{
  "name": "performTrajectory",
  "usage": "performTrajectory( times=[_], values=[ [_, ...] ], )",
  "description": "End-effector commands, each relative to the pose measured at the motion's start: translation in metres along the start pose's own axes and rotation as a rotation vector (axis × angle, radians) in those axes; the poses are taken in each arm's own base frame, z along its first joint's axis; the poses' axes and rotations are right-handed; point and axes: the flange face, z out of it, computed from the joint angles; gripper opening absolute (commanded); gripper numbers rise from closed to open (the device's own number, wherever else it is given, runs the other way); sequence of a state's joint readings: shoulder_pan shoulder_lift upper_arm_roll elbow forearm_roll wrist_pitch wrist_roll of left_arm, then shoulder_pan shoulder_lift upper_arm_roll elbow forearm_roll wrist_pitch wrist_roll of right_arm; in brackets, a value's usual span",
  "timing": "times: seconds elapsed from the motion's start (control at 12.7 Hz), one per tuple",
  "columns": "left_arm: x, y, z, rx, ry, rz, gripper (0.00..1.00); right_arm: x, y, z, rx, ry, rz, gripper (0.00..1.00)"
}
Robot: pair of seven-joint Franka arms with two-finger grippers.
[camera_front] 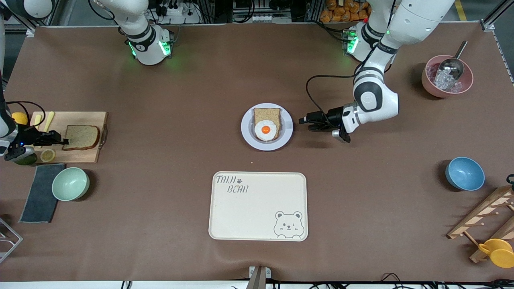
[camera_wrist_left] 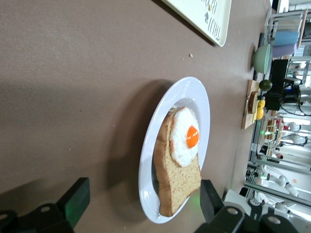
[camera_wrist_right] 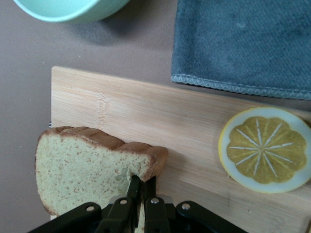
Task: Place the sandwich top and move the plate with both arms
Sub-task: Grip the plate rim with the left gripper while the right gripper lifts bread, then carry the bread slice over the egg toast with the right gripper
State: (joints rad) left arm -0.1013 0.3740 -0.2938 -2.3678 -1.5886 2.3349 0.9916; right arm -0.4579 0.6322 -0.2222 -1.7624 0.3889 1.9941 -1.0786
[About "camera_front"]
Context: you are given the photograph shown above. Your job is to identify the wooden peg rack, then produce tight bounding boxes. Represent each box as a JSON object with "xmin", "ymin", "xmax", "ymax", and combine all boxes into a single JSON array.
[{"xmin": 447, "ymin": 185, "xmax": 514, "ymax": 264}]

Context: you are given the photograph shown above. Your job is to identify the white round plate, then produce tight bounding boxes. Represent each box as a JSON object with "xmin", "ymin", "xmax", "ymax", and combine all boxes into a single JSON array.
[{"xmin": 241, "ymin": 104, "xmax": 294, "ymax": 151}]

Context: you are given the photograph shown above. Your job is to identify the mint green bowl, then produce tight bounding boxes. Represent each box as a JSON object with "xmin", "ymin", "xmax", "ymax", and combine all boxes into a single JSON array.
[{"xmin": 52, "ymin": 167, "xmax": 90, "ymax": 201}]

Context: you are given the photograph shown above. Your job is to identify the green avocado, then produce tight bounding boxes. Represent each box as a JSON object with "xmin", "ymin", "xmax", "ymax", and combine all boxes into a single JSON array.
[{"xmin": 14, "ymin": 153, "xmax": 37, "ymax": 166}]

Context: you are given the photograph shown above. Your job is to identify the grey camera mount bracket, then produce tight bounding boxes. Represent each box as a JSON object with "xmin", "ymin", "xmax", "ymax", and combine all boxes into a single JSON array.
[{"xmin": 246, "ymin": 266, "xmax": 272, "ymax": 289}]

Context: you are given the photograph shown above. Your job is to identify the yellow cup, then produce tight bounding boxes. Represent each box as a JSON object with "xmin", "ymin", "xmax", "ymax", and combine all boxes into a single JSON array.
[{"xmin": 479, "ymin": 239, "xmax": 514, "ymax": 269}]

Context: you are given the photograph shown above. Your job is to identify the brown bread slice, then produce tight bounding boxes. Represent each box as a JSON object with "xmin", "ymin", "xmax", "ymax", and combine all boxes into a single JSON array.
[{"xmin": 62, "ymin": 125, "xmax": 100, "ymax": 151}]

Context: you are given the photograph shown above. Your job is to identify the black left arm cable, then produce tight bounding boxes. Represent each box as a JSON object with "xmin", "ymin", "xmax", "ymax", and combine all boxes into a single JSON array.
[{"xmin": 306, "ymin": 73, "xmax": 360, "ymax": 119}]

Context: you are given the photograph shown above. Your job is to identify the metal scoop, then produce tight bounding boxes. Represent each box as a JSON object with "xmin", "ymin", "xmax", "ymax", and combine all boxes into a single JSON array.
[{"xmin": 434, "ymin": 41, "xmax": 468, "ymax": 90}]

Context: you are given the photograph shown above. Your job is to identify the orange bread pile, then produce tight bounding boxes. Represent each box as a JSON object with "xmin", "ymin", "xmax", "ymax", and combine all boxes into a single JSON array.
[{"xmin": 320, "ymin": 0, "xmax": 371, "ymax": 23}]

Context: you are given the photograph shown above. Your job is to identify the white power strip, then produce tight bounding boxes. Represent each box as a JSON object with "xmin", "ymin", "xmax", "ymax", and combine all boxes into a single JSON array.
[{"xmin": 160, "ymin": 5, "xmax": 201, "ymax": 24}]

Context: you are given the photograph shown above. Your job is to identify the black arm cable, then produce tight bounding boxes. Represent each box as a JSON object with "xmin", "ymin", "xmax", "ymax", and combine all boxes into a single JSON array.
[
  {"xmin": 306, "ymin": 73, "xmax": 360, "ymax": 119},
  {"xmin": 6, "ymin": 101, "xmax": 46, "ymax": 130}
]

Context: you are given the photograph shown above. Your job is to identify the clear ice cubes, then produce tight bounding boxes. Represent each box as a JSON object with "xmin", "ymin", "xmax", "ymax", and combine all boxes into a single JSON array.
[{"xmin": 427, "ymin": 64, "xmax": 462, "ymax": 92}]

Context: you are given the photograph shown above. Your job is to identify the dark grey cloth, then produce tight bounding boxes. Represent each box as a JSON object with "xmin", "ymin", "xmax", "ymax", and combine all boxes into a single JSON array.
[{"xmin": 18, "ymin": 163, "xmax": 66, "ymax": 224}]

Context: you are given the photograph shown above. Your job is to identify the pink bowl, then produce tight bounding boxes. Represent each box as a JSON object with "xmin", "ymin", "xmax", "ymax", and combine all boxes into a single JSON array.
[{"xmin": 422, "ymin": 55, "xmax": 474, "ymax": 98}]

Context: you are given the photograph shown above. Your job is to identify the blue bowl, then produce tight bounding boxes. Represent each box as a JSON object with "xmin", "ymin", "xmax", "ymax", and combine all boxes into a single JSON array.
[{"xmin": 445, "ymin": 157, "xmax": 485, "ymax": 191}]

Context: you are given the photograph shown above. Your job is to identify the bread slice under egg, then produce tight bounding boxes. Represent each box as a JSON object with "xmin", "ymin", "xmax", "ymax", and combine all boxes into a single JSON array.
[{"xmin": 253, "ymin": 108, "xmax": 281, "ymax": 141}]

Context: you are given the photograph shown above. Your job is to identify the cream tray with bear print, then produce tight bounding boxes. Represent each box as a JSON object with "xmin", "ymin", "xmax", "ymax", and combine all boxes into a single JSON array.
[{"xmin": 208, "ymin": 172, "xmax": 308, "ymax": 242}]

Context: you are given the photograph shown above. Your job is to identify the white wire rack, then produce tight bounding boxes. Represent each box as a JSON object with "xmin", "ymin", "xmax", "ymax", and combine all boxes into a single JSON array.
[{"xmin": 0, "ymin": 219, "xmax": 23, "ymax": 264}]

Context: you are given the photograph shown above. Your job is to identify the wooden cutting board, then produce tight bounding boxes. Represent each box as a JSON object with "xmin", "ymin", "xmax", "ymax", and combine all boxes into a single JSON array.
[{"xmin": 30, "ymin": 112, "xmax": 108, "ymax": 163}]

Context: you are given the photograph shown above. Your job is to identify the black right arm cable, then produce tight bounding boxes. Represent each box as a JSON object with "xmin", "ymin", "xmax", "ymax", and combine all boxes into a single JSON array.
[{"xmin": 6, "ymin": 101, "xmax": 46, "ymax": 130}]

